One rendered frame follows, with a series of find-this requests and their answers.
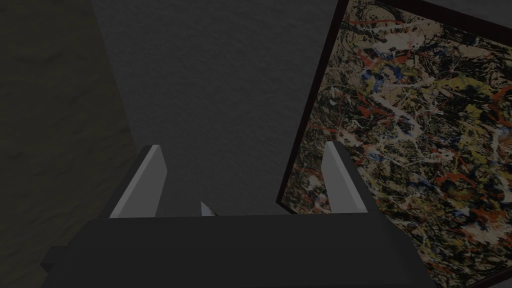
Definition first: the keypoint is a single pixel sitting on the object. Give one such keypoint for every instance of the framed abstract splatter painting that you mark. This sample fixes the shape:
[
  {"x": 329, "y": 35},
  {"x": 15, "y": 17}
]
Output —
[{"x": 420, "y": 120}]

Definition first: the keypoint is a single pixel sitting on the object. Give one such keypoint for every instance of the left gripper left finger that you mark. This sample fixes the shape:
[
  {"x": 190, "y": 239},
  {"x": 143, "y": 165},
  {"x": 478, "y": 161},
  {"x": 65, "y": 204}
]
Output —
[{"x": 140, "y": 192}]

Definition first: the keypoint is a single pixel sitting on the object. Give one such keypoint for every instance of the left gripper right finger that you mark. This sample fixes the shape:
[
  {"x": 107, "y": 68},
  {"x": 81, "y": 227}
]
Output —
[{"x": 344, "y": 184}]

